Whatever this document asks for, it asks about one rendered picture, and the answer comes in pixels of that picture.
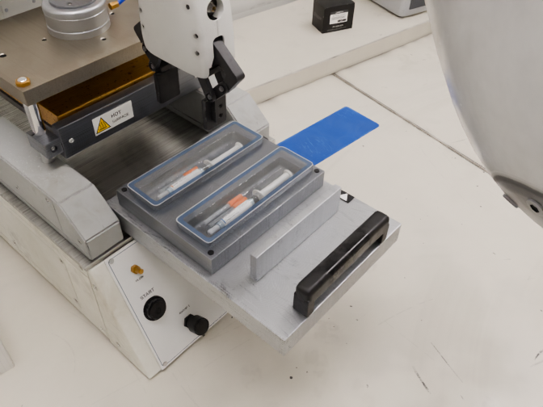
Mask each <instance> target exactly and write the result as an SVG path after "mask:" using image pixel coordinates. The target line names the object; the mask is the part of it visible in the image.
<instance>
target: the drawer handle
mask: <svg viewBox="0 0 543 407"><path fill-rule="evenodd" d="M388 229H389V217H388V216H387V215H386V214H385V213H383V212H380V211H376V212H374V213H373V214H372V215H371V216H370V217H369V218H368V219H367V220H366V221H365V222H364V223H363V224H361V225H360V226H359V227H358V228H357V229H356V230H355V231H354V232H353V233H352V234H351V235H349V236H348V237H347V238H346V239H345V240H344V241H343V242H342V243H341V244H340V245H339V246H337V247H336V248H335V249H334V250H333V251H332V252H331V253H330V254H329V255H328V256H327V257H325V258H324V259H323V260H322V261H321V262H320V263H319V264H318V265H317V266H316V267H315V268H314V269H313V270H312V271H311V272H310V273H309V274H308V275H307V276H306V277H304V278H303V279H302V280H301V281H300V282H299V283H298V285H297V286H296V291H295V292H294V297H293V308H294V309H296V310H297V311H298V312H299V313H300V314H302V315H303V316H305V317H308V316H309V315H310V314H311V313H312V312H313V311H314V301H315V300H316V299H317V298H318V297H319V296H320V295H321V294H322V293H323V292H324V291H325V290H326V289H327V288H328V287H329V286H330V285H331V284H332V283H333V282H334V281H335V280H336V279H337V278H338V277H339V276H340V275H341V274H342V273H343V272H344V271H345V270H346V269H347V268H348V267H350V266H351V265H352V264H353V263H354V262H355V261H356V260H357V259H358V258H359V257H360V256H361V255H362V254H363V253H364V252H365V251H366V250H367V249H368V248H369V247H370V246H371V245H372V244H373V243H374V242H375V241H377V242H378V243H380V244H381V243H382V242H383V241H384V240H385V239H386V236H387V233H388Z"/></svg>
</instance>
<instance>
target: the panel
mask: <svg viewBox="0 0 543 407"><path fill-rule="evenodd" d="M103 262H104V263H105V265H106V267H107V269H108V271H109V273H110V275H111V276H112V278H113V280H114V282H115V284H116V286H117V287H118V289H119V291H120V294H121V295H122V297H123V299H124V301H125V303H126V304H127V306H128V309H129V311H130V313H131V314H132V315H133V318H134V320H135V322H136V323H137V325H138V327H139V329H140V331H141V333H142V335H143V337H144V338H145V340H146V342H147V344H148V346H149V348H150V349H151V351H152V353H153V355H154V357H155V359H156V361H157V362H158V365H159V367H160V368H161V370H163V369H164V368H165V367H167V366H168V365H169V364H170V363H171V362H172V361H173V360H175V359H176V358H177V357H178V356H179V355H181V354H182V353H183V352H184V351H185V350H186V349H187V348H188V347H189V346H190V345H191V344H192V343H194V342H195V341H196V340H197V339H198V338H199V337H201V336H202V335H201V336H199V335H196V334H194V333H192V332H191V331H190V330H189V329H188V328H187V327H185V326H184V318H185V317H187V316H188V315H189V314H192V315H194V316H195V315H199V316H202V317H204V318H206V319H207V320H208V322H209V327H208V329H210V328H211V327H212V326H213V325H215V324H216V323H217V322H218V321H219V320H220V319H221V318H222V317H223V316H224V315H225V314H226V313H227V312H226V311H225V310H224V309H223V308H222V307H221V306H219V305H218V304H216V303H215V302H214V301H213V300H211V299H210V298H209V297H207V296H206V295H205V294H204V293H203V292H201V291H200V290H199V289H198V288H196V287H195V286H193V285H192V284H191V283H189V282H188V281H187V280H186V279H185V278H184V277H182V276H181V275H180V274H178V273H177V272H176V271H174V270H173V269H172V268H170V267H169V266H168V265H166V264H165V263H164V262H163V261H162V260H161V259H159V258H158V257H157V256H155V255H154V254H153V253H151V252H150V251H149V250H147V249H146V248H145V247H144V246H143V245H142V244H140V243H139V242H138V241H136V240H135V239H134V240H132V241H131V242H129V243H128V244H127V245H125V246H124V247H122V248H121V249H119V250H117V251H116V252H115V253H114V254H112V255H111V256H109V257H108V258H106V259H104V260H103ZM156 298H159V299H161V300H164V301H165V303H166V311H165V313H164V315H163V316H162V317H161V318H160V319H157V320H153V319H151V318H149V317H148V316H147V313H146V308H147V305H148V303H149V302H150V301H151V300H153V299H156Z"/></svg>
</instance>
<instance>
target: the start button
mask: <svg viewBox="0 0 543 407"><path fill-rule="evenodd" d="M165 311H166V303H165V301H164V300H161V299H159V298H156V299H153V300H151V301H150V302H149V303H148V305H147V308H146V313H147V316H148V317H149V318H151V319H153V320H157V319H160V318H161V317H162V316H163V315H164V313H165Z"/></svg>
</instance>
